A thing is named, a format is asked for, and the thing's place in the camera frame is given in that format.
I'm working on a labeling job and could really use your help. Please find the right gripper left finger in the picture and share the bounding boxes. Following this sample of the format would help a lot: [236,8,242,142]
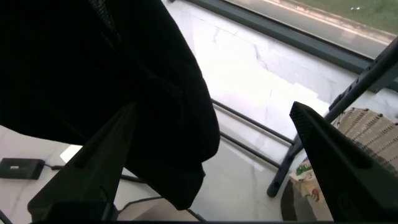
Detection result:
[27,101,138,223]

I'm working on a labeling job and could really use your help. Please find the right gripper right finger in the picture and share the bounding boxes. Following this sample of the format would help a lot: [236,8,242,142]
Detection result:
[289,101,398,223]

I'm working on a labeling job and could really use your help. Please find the cream printed garment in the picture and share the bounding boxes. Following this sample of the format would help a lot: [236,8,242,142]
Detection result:
[289,159,323,203]

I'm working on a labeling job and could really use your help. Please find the black garment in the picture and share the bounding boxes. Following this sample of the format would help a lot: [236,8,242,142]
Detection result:
[0,0,221,211]

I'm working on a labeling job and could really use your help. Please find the white laundry basket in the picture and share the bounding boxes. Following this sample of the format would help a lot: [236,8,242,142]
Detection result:
[280,107,398,223]

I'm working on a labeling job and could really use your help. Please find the black clothes rack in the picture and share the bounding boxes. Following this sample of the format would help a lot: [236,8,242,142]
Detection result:
[211,35,398,198]

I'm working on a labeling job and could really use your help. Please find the window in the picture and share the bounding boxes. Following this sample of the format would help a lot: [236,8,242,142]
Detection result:
[167,0,398,93]

